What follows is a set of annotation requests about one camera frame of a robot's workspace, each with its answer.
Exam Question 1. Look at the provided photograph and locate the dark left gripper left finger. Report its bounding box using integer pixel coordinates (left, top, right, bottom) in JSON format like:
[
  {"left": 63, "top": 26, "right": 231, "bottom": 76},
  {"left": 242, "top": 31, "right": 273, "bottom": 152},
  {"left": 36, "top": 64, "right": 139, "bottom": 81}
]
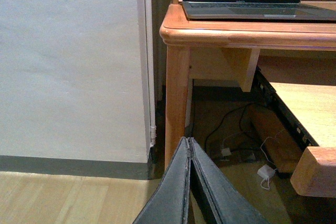
[{"left": 134, "top": 137, "right": 190, "bottom": 223}]

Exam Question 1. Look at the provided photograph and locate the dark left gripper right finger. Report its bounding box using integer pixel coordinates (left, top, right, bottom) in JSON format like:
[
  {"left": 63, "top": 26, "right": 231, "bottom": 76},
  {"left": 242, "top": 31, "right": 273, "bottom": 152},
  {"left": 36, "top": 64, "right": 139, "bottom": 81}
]
[{"left": 189, "top": 138, "right": 268, "bottom": 223}]

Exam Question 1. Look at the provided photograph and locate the wooden keyboard drawer tray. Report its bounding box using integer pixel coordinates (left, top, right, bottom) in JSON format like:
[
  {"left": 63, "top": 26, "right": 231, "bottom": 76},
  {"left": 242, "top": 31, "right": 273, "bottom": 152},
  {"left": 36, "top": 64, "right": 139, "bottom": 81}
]
[{"left": 256, "top": 67, "right": 335, "bottom": 198}]

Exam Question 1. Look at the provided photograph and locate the white power adapter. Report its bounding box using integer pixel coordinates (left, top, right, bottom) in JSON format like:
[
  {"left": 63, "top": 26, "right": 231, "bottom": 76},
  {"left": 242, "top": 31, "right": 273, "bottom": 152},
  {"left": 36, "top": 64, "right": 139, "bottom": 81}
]
[{"left": 257, "top": 165, "right": 276, "bottom": 180}]

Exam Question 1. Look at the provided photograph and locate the white plug on floor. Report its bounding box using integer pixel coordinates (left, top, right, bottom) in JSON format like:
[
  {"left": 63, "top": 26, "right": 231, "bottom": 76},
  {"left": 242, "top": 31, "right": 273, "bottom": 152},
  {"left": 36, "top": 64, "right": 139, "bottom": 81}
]
[{"left": 221, "top": 147, "right": 232, "bottom": 157}]

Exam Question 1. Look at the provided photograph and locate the wooden rolling stand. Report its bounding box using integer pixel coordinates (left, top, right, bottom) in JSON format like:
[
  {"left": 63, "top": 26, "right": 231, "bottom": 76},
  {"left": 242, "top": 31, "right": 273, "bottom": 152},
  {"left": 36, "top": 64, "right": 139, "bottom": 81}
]
[{"left": 248, "top": 104, "right": 303, "bottom": 178}]

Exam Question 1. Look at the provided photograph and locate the wooden desk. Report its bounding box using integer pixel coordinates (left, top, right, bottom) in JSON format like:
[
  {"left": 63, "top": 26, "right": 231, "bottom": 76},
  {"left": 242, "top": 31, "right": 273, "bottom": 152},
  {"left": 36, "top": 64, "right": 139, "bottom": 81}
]
[{"left": 160, "top": 0, "right": 335, "bottom": 166}]

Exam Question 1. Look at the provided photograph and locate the white cable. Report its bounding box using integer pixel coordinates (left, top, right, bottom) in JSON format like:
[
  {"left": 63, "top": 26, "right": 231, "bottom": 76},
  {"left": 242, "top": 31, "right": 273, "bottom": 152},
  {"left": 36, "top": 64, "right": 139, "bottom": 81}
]
[{"left": 222, "top": 128, "right": 286, "bottom": 190}]

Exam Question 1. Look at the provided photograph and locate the black cable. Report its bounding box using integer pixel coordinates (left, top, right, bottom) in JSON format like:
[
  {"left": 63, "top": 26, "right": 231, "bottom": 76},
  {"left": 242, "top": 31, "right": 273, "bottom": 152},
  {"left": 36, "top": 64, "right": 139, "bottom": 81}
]
[{"left": 204, "top": 102, "right": 263, "bottom": 156}]

